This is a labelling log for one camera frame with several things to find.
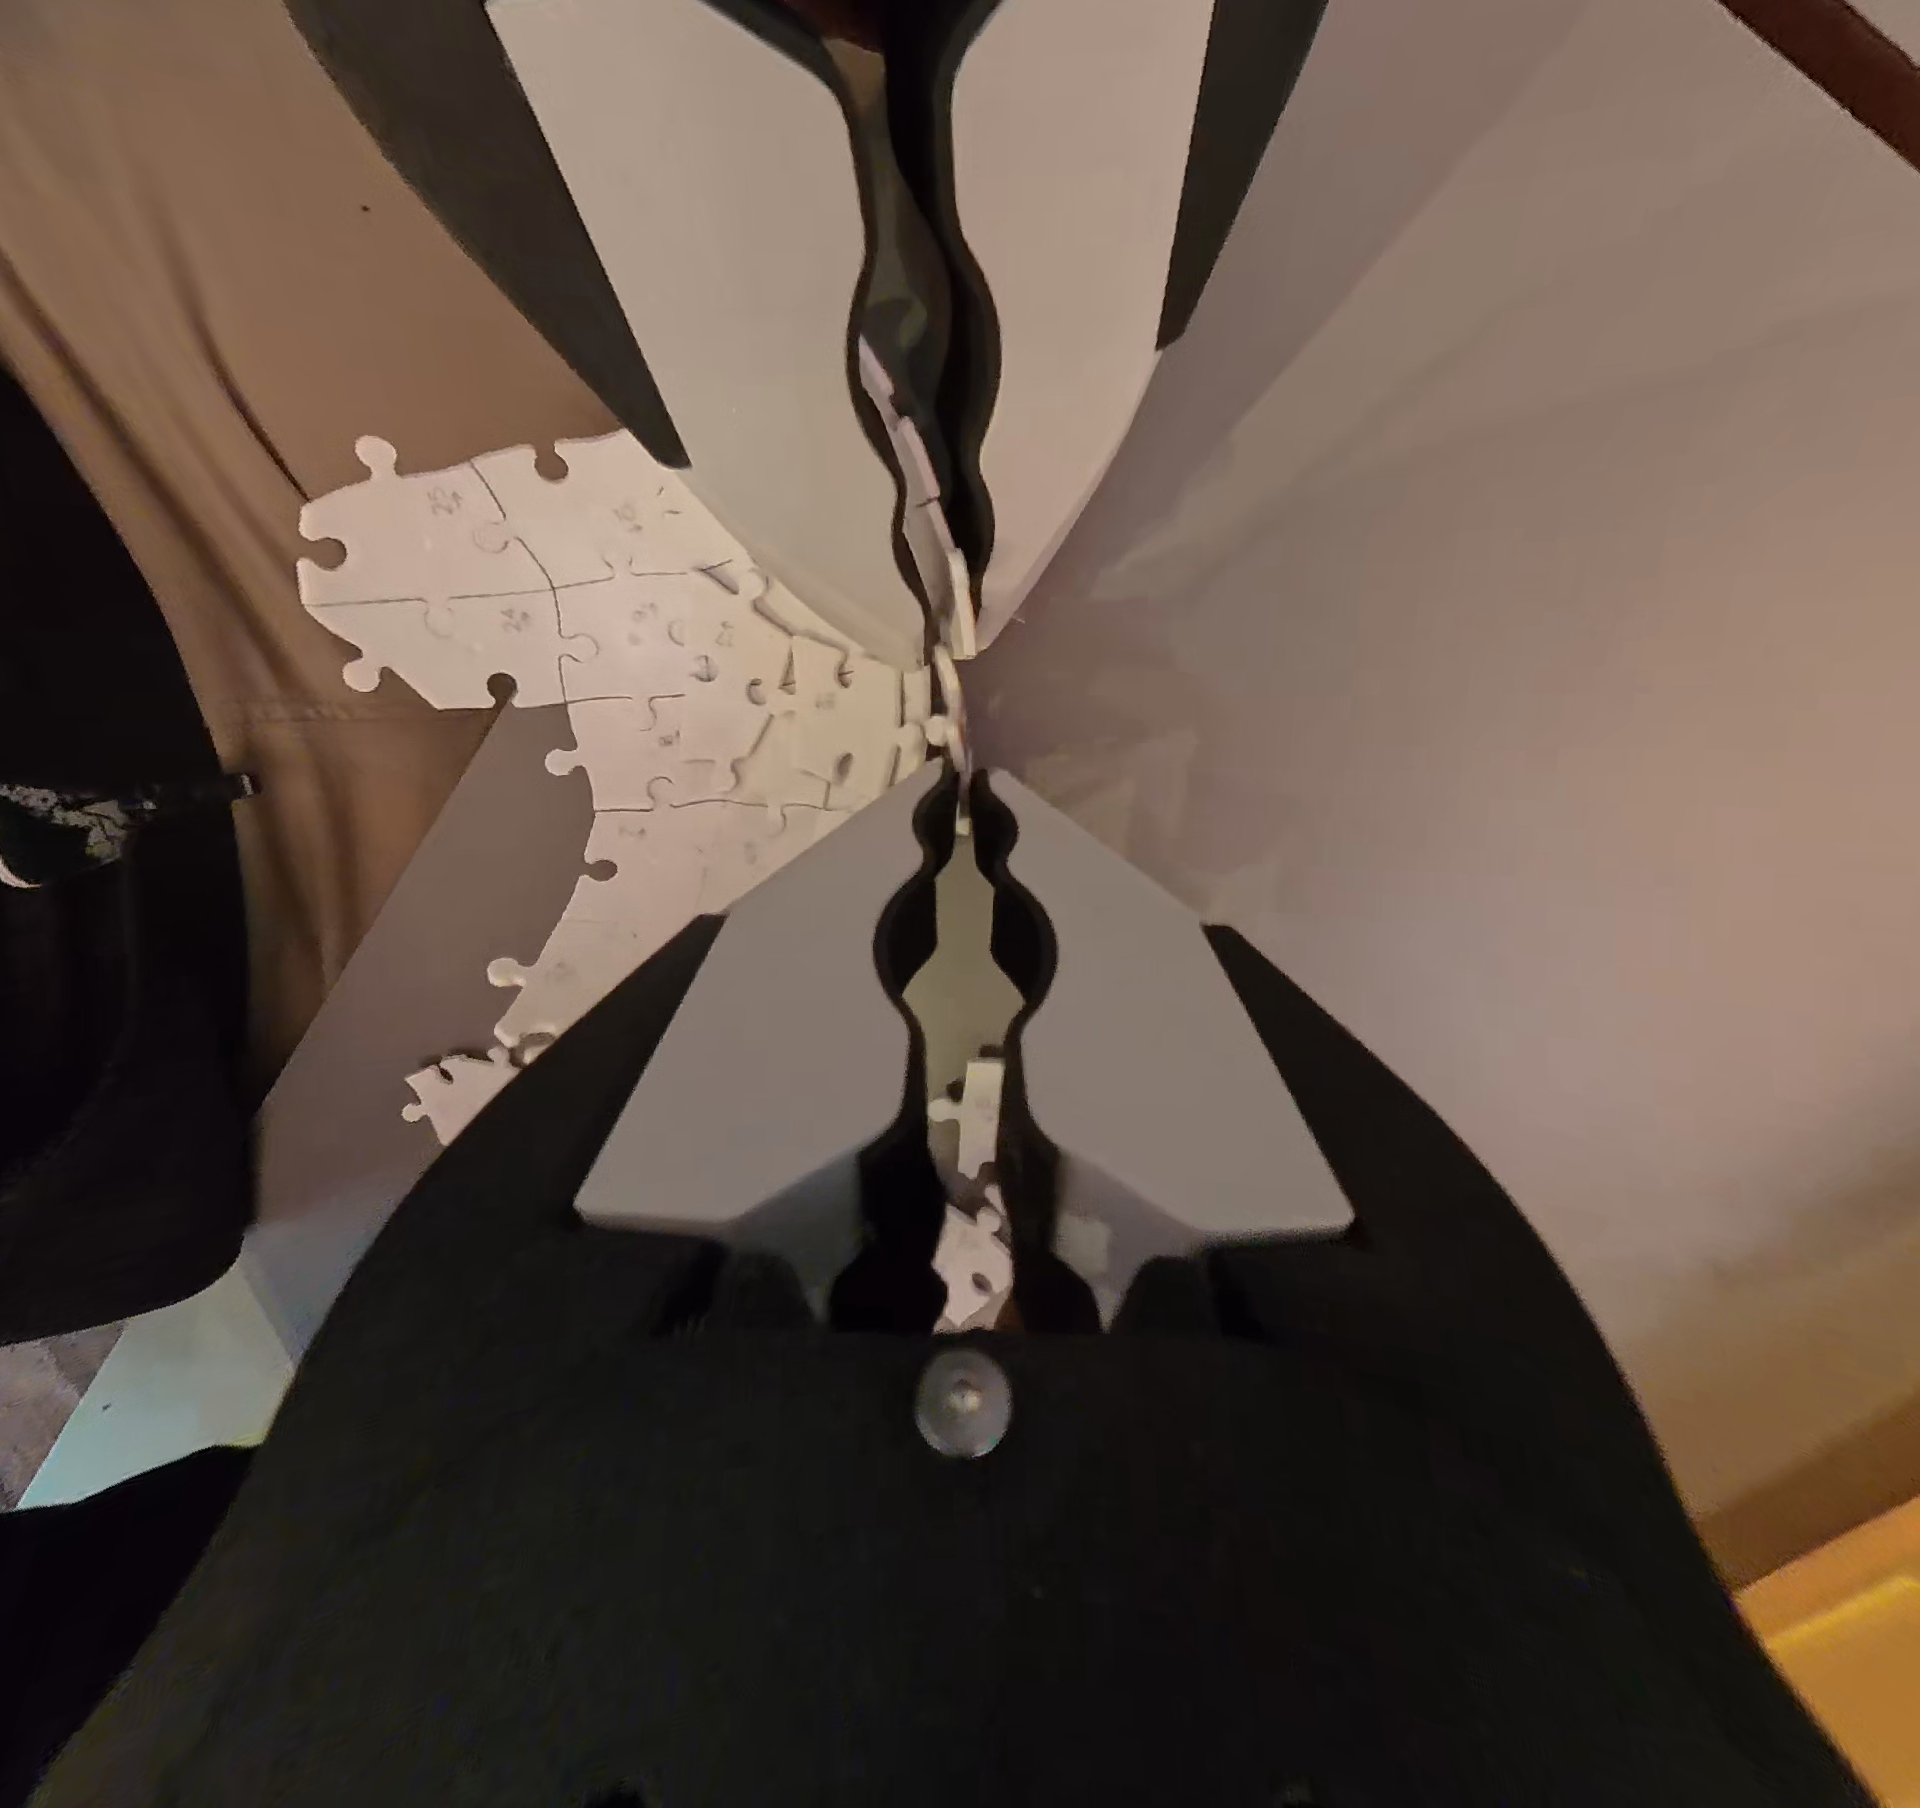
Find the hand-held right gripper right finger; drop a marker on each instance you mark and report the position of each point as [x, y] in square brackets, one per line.
[1170, 1071]

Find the white puzzle pieces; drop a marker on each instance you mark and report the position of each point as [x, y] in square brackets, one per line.
[975, 1177]

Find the partly built white puzzle ball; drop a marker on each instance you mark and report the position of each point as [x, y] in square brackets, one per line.
[630, 667]

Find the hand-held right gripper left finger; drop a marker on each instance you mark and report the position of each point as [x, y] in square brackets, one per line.
[752, 1071]

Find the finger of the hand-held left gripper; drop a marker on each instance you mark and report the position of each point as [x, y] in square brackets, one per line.
[704, 262]
[1094, 187]

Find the yellow plastic bin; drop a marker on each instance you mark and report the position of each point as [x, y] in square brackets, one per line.
[1836, 1614]

